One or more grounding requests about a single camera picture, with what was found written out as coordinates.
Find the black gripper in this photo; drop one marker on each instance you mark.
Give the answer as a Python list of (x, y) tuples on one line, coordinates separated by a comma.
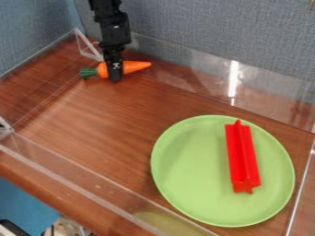
[(115, 38)]

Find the orange toy carrot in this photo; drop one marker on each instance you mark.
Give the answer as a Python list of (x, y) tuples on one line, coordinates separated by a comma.
[(129, 67)]

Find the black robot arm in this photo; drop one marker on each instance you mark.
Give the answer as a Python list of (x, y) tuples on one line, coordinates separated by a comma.
[(105, 7)]

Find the green round plate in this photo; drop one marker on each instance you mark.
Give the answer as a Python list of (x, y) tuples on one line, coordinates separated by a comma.
[(190, 171)]

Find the red plastic block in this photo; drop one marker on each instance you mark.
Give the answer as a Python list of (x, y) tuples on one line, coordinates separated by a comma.
[(244, 173)]

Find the clear acrylic corner bracket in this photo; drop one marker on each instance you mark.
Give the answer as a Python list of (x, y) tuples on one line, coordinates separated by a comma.
[(87, 47)]

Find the clear acrylic left wall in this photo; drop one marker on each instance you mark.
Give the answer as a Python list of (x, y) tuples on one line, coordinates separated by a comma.
[(29, 84)]

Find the clear acrylic wall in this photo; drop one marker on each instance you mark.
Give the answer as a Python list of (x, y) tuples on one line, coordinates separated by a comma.
[(29, 84), (85, 196), (270, 94)]

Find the clear acrylic back wall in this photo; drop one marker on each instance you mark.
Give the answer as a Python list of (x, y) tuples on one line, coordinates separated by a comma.
[(270, 94)]

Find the clear acrylic front wall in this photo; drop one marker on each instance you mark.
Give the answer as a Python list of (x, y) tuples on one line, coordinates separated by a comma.
[(85, 196)]

